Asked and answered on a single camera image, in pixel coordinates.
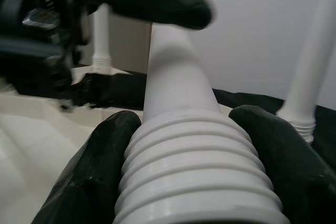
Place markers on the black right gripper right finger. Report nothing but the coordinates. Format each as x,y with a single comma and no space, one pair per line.
296,176

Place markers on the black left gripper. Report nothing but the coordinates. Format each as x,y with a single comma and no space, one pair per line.
31,51

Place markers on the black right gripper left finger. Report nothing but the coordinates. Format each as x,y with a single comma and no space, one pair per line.
86,182

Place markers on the white plastic table leg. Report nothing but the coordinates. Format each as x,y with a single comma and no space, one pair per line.
304,77
101,37
194,169

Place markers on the white plastic table top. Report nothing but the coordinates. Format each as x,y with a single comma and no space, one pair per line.
26,142

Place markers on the black table cloth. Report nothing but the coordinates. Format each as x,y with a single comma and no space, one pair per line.
249,98

